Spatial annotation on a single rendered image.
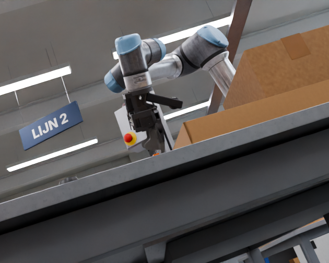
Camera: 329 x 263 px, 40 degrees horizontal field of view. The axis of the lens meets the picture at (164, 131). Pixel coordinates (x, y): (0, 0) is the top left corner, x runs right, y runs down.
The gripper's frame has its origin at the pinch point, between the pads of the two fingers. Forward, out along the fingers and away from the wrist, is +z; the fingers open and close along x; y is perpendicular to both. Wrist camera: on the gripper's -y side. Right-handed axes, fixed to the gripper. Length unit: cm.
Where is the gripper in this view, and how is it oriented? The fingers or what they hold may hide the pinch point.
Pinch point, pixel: (163, 152)
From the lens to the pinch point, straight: 132.9
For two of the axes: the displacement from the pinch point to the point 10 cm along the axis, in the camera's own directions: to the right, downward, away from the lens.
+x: 2.7, 1.0, -9.6
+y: -9.3, 2.8, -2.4
